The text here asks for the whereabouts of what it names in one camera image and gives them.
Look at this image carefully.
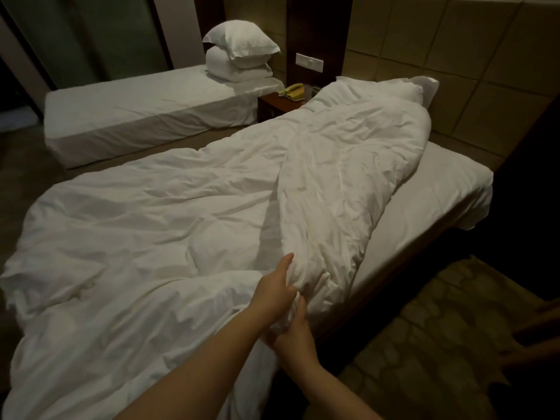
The person's right hand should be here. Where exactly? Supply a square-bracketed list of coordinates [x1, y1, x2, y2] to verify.
[266, 293, 321, 380]

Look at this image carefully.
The dark wooden nightstand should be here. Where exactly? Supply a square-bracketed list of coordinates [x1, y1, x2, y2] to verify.
[257, 90, 309, 124]

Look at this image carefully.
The person's left forearm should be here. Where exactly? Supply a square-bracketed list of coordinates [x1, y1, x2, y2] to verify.
[114, 306, 281, 420]

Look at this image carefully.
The white wall switch panel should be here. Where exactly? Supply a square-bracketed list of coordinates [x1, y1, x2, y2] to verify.
[295, 52, 326, 74]

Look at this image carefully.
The beige telephone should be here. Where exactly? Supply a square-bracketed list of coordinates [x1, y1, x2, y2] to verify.
[278, 82, 315, 104]

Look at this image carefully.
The white pillow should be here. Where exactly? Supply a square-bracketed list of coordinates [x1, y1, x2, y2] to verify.
[398, 75, 441, 109]
[205, 46, 275, 85]

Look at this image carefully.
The white duvet cover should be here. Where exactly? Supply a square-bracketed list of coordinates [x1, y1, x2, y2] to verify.
[202, 20, 282, 60]

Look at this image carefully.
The person's right forearm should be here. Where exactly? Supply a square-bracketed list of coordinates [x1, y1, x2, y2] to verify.
[284, 363, 384, 420]

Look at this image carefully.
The tan padded headboard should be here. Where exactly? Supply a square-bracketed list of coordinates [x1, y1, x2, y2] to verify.
[219, 0, 290, 81]
[341, 0, 560, 173]

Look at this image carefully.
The white duvet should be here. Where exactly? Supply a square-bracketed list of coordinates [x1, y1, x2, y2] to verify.
[0, 76, 434, 420]

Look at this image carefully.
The white bed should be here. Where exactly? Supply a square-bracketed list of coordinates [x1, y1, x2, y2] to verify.
[310, 139, 495, 340]
[44, 64, 286, 170]

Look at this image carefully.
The person's left hand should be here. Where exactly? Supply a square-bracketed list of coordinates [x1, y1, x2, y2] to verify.
[248, 251, 301, 329]

